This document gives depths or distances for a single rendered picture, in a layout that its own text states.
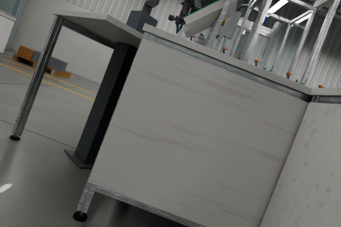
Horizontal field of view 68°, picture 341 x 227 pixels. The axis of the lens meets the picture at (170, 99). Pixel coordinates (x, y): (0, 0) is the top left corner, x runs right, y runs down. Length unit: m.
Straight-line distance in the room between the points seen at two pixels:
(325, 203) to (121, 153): 0.72
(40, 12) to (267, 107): 10.80
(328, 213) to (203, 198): 0.46
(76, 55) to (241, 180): 9.80
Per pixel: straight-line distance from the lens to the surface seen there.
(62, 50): 10.80
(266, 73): 1.10
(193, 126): 1.04
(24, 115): 1.85
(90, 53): 10.42
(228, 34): 2.91
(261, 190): 1.17
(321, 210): 0.92
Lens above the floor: 0.63
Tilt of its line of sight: 1 degrees down
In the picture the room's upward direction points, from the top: 21 degrees clockwise
